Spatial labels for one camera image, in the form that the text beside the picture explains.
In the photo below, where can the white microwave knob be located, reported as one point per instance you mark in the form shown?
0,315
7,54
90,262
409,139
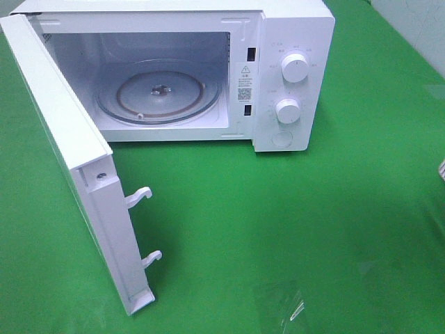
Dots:
288,111
295,67

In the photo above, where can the white microwave door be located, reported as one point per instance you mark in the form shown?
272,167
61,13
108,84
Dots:
87,160

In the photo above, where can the glass microwave turntable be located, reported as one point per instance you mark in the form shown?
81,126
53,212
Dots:
158,92

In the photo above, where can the white microwave oven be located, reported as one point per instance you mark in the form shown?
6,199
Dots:
245,40

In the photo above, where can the clear tape patch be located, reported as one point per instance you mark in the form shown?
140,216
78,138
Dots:
280,307

